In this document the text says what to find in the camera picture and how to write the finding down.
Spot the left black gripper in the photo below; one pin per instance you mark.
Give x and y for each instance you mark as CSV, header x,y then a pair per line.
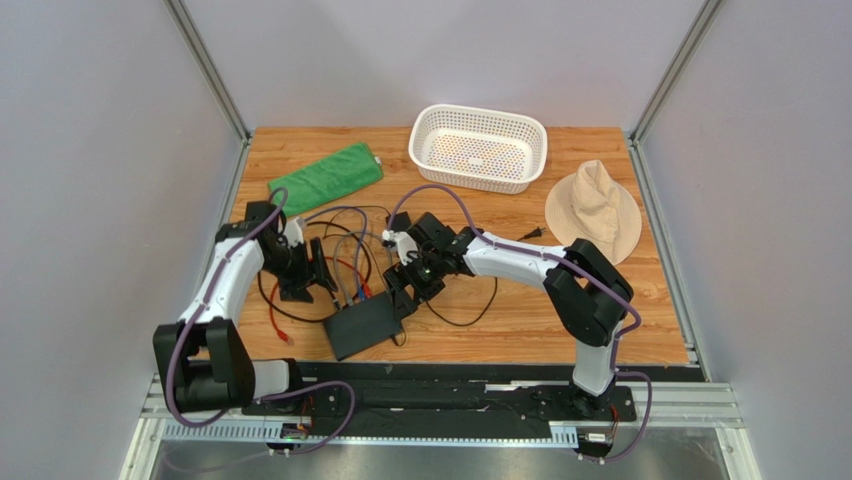
x,y
293,289

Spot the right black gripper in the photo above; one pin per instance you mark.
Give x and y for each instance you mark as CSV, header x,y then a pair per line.
x,y
413,284

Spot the black network switch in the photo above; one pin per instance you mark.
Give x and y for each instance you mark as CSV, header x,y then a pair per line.
x,y
361,326

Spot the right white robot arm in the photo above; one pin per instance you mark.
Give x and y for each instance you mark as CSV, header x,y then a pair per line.
x,y
587,292

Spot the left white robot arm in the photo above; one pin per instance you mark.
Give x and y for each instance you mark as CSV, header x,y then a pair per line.
x,y
202,361

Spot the black power adapter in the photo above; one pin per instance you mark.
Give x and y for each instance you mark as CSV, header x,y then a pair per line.
x,y
400,222

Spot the green folded towel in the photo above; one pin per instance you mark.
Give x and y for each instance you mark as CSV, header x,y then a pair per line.
x,y
328,179

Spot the white perforated plastic basket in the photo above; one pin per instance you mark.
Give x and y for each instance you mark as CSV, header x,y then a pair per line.
x,y
478,148

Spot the beige bucket hat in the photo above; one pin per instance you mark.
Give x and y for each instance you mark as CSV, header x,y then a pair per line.
x,y
589,204

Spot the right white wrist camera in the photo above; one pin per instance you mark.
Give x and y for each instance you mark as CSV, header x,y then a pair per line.
x,y
402,244

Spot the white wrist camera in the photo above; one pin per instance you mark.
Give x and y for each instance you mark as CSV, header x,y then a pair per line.
x,y
293,232
402,244

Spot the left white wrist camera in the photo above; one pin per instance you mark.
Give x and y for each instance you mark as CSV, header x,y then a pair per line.
x,y
293,232

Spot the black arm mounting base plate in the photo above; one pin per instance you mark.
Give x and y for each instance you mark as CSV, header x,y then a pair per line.
x,y
444,400

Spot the aluminium frame rail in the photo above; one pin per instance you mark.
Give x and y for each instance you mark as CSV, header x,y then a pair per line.
x,y
687,430

